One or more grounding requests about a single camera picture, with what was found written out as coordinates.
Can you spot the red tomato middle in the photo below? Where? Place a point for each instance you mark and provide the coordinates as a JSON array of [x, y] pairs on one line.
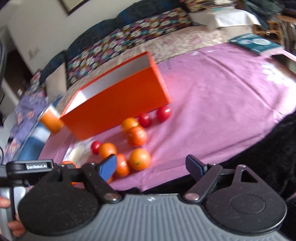
[[144, 120]]

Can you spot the person left hand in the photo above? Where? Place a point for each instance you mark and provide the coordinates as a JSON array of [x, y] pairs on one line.
[[15, 226]]

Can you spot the framed flower picture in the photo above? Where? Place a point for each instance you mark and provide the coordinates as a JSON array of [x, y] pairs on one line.
[[72, 5]]

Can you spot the white pillow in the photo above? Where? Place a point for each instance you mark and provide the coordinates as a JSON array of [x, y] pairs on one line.
[[56, 83]]

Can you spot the stack of books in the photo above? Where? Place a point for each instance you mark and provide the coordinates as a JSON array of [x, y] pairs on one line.
[[195, 6]]

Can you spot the large orange front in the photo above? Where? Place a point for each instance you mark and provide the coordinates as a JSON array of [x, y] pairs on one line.
[[139, 159]]

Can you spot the pink bed cover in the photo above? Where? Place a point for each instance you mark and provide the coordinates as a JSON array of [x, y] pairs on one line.
[[222, 90]]

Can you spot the orange behind front orange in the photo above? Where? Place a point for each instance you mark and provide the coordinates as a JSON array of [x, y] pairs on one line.
[[128, 124]]

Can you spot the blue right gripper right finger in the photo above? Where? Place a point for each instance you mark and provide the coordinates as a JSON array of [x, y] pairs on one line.
[[195, 167]]

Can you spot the orange cup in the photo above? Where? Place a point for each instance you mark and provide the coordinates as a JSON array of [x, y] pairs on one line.
[[50, 118]]

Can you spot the white cloth covered box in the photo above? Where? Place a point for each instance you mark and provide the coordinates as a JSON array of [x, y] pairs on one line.
[[222, 19]]

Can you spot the orange rectangular box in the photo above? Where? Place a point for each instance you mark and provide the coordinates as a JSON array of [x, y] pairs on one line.
[[133, 87]]

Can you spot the reddish orange fruit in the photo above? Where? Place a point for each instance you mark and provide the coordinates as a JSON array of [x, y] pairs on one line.
[[136, 136]]

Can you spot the black velvet cloth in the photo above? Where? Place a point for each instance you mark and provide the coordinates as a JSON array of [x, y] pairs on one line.
[[272, 158]]

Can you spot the purple floral blanket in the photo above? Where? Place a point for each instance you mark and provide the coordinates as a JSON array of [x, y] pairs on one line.
[[26, 115]]

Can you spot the floral dark cushion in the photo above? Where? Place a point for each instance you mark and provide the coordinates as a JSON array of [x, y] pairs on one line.
[[120, 40]]

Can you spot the small red tomato left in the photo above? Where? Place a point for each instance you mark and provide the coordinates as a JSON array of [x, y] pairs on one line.
[[95, 147]]

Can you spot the beige quilted bedspread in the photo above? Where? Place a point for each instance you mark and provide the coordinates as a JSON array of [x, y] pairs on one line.
[[161, 49]]

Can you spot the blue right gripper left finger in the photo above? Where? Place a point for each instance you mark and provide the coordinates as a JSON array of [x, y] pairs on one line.
[[107, 167]]

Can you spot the red tomato far right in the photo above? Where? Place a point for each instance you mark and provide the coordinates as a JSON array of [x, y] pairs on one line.
[[163, 113]]

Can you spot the teal book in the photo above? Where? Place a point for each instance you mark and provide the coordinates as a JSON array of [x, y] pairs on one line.
[[256, 44]]

